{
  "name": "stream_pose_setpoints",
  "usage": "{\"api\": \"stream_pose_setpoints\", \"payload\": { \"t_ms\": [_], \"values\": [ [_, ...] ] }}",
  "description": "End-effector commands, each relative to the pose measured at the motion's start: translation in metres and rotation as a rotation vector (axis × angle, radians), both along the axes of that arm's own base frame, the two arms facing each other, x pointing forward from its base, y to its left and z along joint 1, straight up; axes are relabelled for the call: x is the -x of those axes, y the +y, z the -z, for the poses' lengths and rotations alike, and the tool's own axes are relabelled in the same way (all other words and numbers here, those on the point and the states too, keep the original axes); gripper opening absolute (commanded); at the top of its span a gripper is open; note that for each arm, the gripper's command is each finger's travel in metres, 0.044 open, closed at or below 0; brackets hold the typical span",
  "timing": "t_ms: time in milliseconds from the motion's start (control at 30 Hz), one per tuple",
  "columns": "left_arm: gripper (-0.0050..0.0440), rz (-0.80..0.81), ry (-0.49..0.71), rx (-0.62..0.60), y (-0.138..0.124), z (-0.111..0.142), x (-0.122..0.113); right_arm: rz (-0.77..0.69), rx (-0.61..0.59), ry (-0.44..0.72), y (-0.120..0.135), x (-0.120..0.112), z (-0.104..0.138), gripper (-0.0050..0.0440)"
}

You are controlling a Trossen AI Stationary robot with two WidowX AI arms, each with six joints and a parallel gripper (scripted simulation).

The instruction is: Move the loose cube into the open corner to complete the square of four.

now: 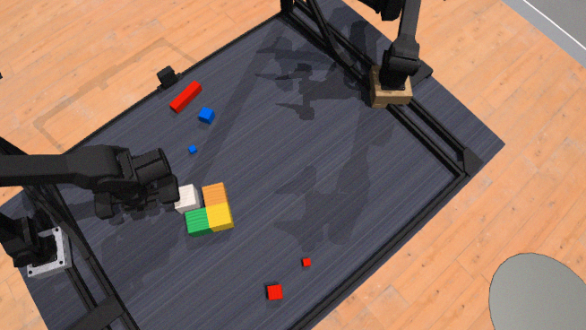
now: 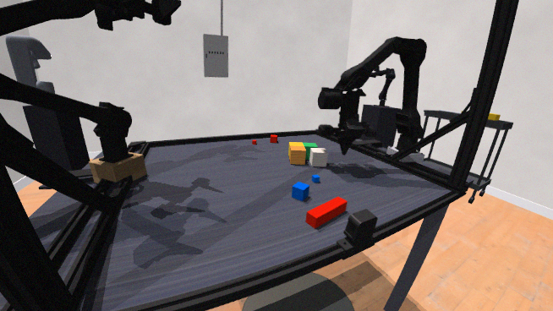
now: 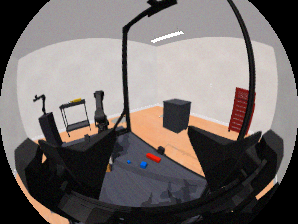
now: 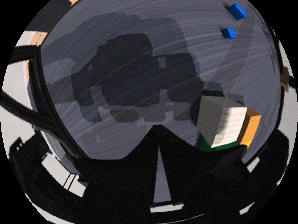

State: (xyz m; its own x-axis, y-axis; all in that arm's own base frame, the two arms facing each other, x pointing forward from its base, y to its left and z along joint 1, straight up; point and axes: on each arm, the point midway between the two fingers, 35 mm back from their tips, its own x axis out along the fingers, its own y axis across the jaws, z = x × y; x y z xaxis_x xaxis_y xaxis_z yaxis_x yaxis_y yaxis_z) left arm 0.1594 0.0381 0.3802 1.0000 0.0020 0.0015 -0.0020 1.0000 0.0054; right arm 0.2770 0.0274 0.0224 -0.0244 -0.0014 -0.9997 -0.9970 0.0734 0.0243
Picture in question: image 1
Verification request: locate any green cube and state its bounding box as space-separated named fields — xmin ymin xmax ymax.
xmin=185 ymin=207 xmax=214 ymax=238

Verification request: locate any orange wooden cube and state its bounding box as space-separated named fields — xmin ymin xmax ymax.
xmin=203 ymin=182 xmax=229 ymax=207

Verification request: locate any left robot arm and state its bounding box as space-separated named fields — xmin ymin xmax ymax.
xmin=378 ymin=0 xmax=421 ymax=91

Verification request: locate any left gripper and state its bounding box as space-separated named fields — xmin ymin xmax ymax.
xmin=358 ymin=0 xmax=405 ymax=22

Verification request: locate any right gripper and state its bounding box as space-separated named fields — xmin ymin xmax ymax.
xmin=94 ymin=174 xmax=180 ymax=220

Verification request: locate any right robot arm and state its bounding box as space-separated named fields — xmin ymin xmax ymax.
xmin=0 ymin=144 xmax=172 ymax=267

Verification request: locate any yellow cube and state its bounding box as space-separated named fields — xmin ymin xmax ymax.
xmin=206 ymin=202 xmax=234 ymax=232

